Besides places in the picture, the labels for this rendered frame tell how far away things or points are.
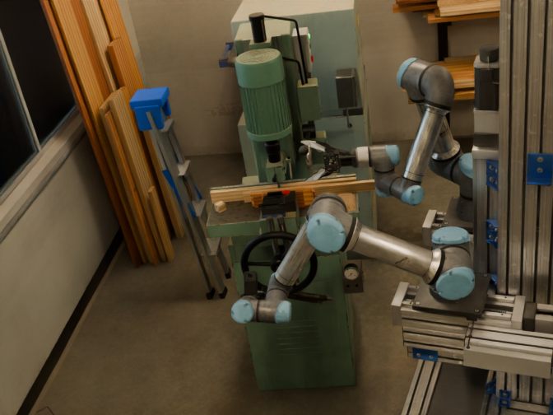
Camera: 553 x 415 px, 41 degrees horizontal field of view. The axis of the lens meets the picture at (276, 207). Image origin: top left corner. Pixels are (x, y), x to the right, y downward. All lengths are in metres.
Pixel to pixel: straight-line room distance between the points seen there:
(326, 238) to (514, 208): 0.65
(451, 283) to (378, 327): 1.43
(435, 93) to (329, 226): 0.67
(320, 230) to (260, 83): 0.73
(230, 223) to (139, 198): 1.43
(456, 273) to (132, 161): 2.33
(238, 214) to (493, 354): 1.13
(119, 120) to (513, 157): 2.30
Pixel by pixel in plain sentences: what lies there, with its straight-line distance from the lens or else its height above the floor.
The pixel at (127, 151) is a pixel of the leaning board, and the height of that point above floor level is 0.74.
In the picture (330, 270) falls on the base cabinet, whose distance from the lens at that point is 2.97.
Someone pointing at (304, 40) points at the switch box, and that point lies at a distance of 2.99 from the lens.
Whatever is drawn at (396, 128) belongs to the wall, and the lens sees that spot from 5.32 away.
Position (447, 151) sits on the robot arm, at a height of 1.07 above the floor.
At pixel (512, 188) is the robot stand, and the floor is 1.15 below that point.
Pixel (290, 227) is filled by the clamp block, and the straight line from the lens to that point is 2.75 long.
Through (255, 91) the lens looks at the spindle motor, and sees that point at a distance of 2.70.
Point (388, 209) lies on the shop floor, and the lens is 4.55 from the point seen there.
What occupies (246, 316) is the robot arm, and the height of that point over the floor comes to 0.88.
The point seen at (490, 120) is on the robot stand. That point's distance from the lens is 2.42.
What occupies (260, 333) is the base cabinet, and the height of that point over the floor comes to 0.34.
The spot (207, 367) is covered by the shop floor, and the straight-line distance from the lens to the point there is 3.61.
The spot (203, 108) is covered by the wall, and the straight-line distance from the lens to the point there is 5.40.
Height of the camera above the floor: 2.36
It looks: 30 degrees down
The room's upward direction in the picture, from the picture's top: 10 degrees counter-clockwise
